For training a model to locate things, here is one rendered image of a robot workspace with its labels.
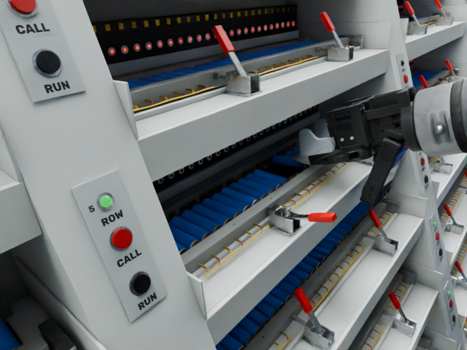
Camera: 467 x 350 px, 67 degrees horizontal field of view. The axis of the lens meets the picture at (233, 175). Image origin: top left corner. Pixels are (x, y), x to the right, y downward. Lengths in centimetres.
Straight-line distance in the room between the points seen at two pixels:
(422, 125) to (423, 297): 55
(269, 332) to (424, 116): 36
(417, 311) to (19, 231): 81
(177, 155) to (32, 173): 13
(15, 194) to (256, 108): 27
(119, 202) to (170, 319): 12
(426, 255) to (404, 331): 19
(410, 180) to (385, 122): 35
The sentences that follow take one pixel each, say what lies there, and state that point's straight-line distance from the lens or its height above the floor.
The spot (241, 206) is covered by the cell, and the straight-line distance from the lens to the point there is 51.
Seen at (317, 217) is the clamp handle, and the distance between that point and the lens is 45.
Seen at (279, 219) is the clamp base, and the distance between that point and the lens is 48.
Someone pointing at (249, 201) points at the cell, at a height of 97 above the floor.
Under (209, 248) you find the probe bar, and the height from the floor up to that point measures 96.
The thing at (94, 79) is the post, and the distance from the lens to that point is 32.
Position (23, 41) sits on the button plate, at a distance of 30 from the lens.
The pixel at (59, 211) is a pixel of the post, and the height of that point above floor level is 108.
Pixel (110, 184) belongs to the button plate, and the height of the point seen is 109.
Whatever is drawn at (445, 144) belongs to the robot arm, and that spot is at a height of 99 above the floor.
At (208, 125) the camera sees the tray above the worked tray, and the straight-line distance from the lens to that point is 37.
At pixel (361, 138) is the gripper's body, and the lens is 53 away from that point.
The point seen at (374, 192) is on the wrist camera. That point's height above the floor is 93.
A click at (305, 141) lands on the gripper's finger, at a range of 59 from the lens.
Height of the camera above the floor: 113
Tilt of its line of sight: 12 degrees down
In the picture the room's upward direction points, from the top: 18 degrees counter-clockwise
